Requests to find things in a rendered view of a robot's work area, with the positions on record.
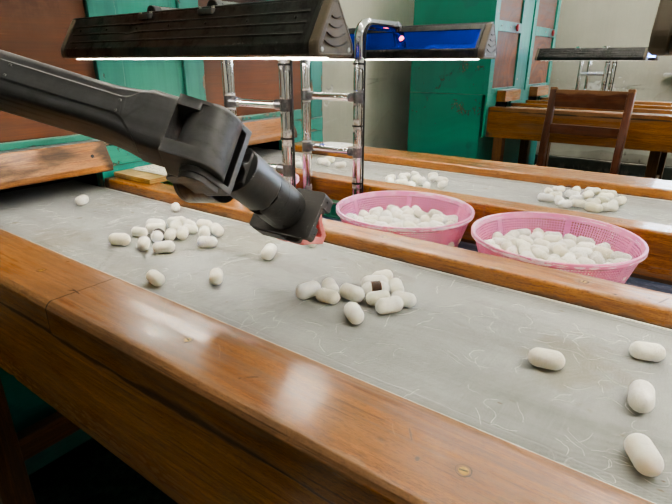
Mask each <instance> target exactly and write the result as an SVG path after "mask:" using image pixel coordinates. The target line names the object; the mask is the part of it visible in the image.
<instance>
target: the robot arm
mask: <svg viewBox="0 0 672 504"><path fill-rule="evenodd" d="M0 111H4V112H7V113H10V114H14V115H17V116H21V117H24V118H27V119H31V120H34V121H37V122H41V123H44V124H47V125H51V126H54V127H57V128H61V129H64V130H67V131H71V132H74V133H77V134H81V135H84V136H87V137H91V138H94V139H97V140H100V141H103V142H106V143H109V144H112V145H114V146H117V147H119V148H121V149H124V150H126V151H128V152H130V153H132V154H134V155H135V156H137V157H139V158H141V159H142V160H143V161H145V162H148V163H151V164H155V165H158V166H161V167H165V170H166V172H167V176H166V179H167V180H168V181H169V182H171V183H172V184H173V187H174V190H175V192H176V194H177V195H178V196H179V198H180V199H182V200H183V201H185V202H189V203H228V202H230V201H231V200H233V198H234V199H235V200H237V201H238V202H239V203H241V204H242V205H244V206H245V207H246V208H248V209H249V210H250V211H252V212H253V213H254V214H253V216H252V218H251V220H250V226H251V227H253V228H254V229H255V230H257V231H258V232H259V233H261V234H262V235H265V236H270V237H274V238H276V239H278V240H281V241H285V242H291V243H294V244H298V245H309V244H323V242H324V240H325V237H326V234H325V230H324V226H323V222H322V214H323V215H324V214H325V213H326V214H329V212H330V210H331V208H332V205H333V201H332V200H331V199H330V198H329V197H328V196H327V195H326V194H325V193H324V192H319V191H313V190H307V189H301V188H295V187H293V186H292V185H291V184H290V183H289V182H288V181H287V180H286V179H285V178H284V177H282V176H281V175H280V174H279V173H278V172H277V171H276V170H275V169H274V168H272V167H271V166H270V165H269V164H268V163H267V162H266V161H265V160H264V159H263V158H261V157H260V156H259V155H258V154H257V153H256V152H255V151H254V150H252V149H250V148H247V146H248V143H249V140H250V137H251V134H252V132H251V131H250V130H249V129H248V128H247V127H246V126H245V125H244V124H243V123H242V122H241V121H240V119H239V118H238V117H237V116H236V115H235V114H234V113H232V112H231V111H229V110H228V109H227V108H225V107H223V106H221V105H218V104H215V103H210V102H207V101H204V100H201V99H198V98H194V97H191V96H188V95H185V94H182V93H180V96H179V97H178V96H174V95H171V94H168V93H165V92H162V91H158V90H141V89H135V88H129V87H123V86H119V85H115V84H111V83H107V82H104V81H100V80H97V79H94V78H91V77H88V76H84V75H81V74H78V73H75V72H71V71H68V70H65V69H62V68H59V67H55V66H52V65H49V64H46V63H42V62H39V61H36V60H33V59H30V58H26V57H23V56H20V55H17V54H13V53H10V52H7V51H4V50H1V49H0Z"/></svg>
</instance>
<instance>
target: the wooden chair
mask: <svg viewBox="0 0 672 504"><path fill-rule="evenodd" d="M636 93H637V90H636V89H629V90H628V92H626V91H599V90H568V89H558V87H551V89H550V94H549V99H548V105H547V110H546V115H545V120H544V125H543V130H542V135H541V140H540V146H539V152H538V157H537V163H536V166H544V167H545V161H546V154H547V148H548V142H549V137H550V133H557V134H570V135H581V136H593V137H603V138H613V139H617V141H616V145H615V150H614V154H613V159H612V163H611V168H610V173H609V174H616V175H618V173H619V169H620V164H621V159H622V155H623V150H624V146H625V141H626V137H627V133H628V128H629V124H630V120H631V115H632V111H633V107H634V102H635V98H636ZM555 107H574V108H593V109H610V110H624V112H623V116H622V120H621V124H620V129H617V128H606V127H594V126H581V125H567V124H552V121H553V116H554V110H555Z"/></svg>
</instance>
